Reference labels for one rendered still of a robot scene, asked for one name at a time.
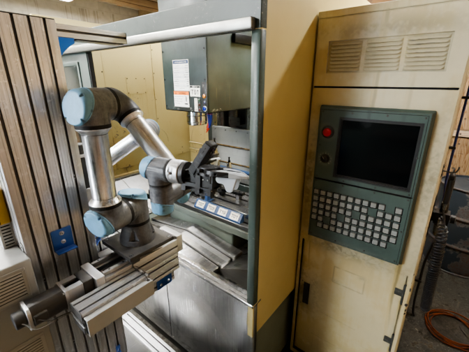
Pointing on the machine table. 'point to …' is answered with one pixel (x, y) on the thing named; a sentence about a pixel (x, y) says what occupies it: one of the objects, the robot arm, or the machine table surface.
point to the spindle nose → (195, 119)
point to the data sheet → (181, 75)
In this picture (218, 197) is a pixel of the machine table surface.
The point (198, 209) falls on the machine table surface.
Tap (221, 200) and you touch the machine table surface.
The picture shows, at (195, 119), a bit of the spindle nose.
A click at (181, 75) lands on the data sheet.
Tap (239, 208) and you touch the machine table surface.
